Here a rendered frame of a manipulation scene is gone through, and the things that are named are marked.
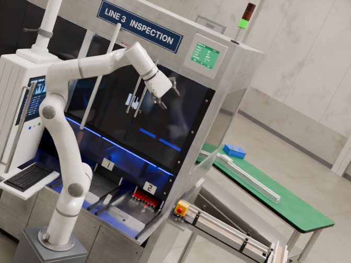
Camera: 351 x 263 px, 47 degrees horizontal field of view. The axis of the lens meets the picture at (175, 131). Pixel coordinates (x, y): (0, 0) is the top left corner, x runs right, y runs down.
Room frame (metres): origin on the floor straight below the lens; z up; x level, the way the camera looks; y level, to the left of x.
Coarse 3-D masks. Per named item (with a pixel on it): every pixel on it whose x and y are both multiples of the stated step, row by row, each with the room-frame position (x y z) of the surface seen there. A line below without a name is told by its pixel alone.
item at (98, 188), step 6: (96, 174) 2.65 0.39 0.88; (96, 180) 2.57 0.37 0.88; (102, 180) 2.61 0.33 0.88; (108, 180) 2.64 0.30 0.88; (90, 186) 2.45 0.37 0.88; (96, 186) 2.48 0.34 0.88; (102, 186) 2.52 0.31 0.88; (108, 186) 2.55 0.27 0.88; (114, 186) 2.59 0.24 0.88; (120, 186) 2.60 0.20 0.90; (90, 192) 2.32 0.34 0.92; (96, 192) 2.41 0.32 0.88; (102, 192) 2.44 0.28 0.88; (108, 192) 2.41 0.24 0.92; (96, 198) 2.30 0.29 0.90
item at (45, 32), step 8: (56, 0) 2.39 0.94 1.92; (48, 8) 2.39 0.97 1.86; (56, 8) 2.40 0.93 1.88; (48, 16) 2.39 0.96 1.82; (56, 16) 2.43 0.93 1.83; (48, 24) 2.39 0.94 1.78; (40, 32) 2.38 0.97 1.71; (48, 32) 2.39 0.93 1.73; (40, 40) 2.39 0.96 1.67; (48, 40) 2.42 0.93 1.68; (32, 48) 2.38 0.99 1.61; (40, 48) 2.39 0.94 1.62
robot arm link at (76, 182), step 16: (48, 96) 1.75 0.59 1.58; (48, 112) 1.65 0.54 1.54; (48, 128) 1.70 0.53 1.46; (64, 128) 1.73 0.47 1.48; (64, 144) 1.74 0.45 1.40; (64, 160) 1.74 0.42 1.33; (80, 160) 1.77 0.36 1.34; (64, 176) 1.72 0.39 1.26; (80, 176) 1.73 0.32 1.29; (80, 192) 1.71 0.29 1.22
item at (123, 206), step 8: (128, 192) 2.54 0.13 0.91; (120, 200) 2.44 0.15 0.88; (128, 200) 2.48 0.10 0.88; (112, 208) 2.28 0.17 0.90; (120, 208) 2.34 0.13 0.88; (128, 208) 2.38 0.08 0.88; (136, 208) 2.43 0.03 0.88; (128, 216) 2.25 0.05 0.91; (136, 216) 2.33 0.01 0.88; (144, 216) 2.37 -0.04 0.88; (152, 216) 2.41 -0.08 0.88; (136, 224) 2.23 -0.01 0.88; (144, 224) 2.22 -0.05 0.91
